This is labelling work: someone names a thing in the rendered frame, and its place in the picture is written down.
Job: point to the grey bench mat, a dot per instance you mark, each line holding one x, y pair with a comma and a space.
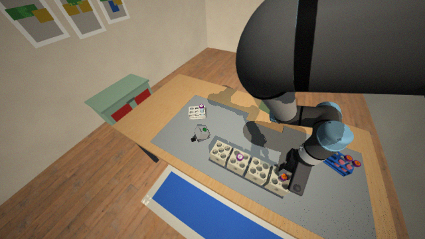
332, 206

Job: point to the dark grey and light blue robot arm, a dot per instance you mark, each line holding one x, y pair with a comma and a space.
341, 46

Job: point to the blue tube rack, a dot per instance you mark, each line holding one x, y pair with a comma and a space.
330, 162

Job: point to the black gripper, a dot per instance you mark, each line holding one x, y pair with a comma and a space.
291, 158

